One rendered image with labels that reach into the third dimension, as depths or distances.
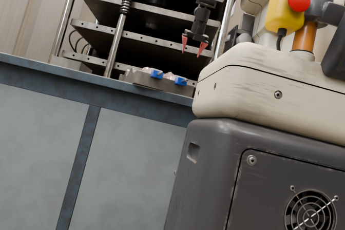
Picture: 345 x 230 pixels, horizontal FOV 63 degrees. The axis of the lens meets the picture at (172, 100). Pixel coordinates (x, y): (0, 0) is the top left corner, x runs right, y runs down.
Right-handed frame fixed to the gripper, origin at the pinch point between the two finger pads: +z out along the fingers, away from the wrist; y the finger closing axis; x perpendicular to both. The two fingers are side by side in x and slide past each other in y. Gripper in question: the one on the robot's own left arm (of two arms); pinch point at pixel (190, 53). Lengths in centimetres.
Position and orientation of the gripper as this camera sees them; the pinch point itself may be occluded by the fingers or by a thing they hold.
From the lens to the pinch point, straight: 126.9
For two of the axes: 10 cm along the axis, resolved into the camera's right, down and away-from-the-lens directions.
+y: -9.6, -2.4, -1.3
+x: 0.3, 3.7, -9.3
